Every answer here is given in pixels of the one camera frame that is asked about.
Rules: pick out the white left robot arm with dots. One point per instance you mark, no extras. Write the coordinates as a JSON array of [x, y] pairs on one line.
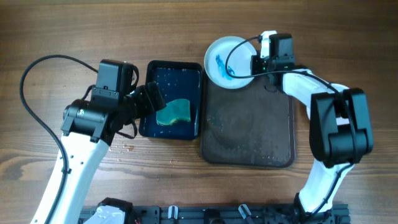
[[88, 131]]

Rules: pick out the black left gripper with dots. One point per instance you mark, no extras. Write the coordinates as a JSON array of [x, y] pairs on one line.
[[147, 106]]

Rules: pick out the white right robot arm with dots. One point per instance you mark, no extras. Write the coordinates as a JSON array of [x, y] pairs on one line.
[[340, 131]]

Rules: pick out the black water tray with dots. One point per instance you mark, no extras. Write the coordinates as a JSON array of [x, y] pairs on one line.
[[176, 80]]

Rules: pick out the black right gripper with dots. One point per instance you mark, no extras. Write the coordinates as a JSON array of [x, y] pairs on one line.
[[256, 60]]

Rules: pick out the white plate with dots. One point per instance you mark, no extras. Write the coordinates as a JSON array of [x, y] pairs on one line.
[[308, 110], [221, 71]]

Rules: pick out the green yellow sponge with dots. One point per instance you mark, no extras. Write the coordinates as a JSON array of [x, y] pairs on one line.
[[175, 111]]

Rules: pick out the brown serving tray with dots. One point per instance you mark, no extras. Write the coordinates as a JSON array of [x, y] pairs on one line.
[[248, 127]]

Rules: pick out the white plate top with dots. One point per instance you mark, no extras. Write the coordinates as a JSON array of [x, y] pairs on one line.
[[221, 71]]

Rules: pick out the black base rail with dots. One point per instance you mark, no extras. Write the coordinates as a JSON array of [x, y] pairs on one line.
[[268, 214]]

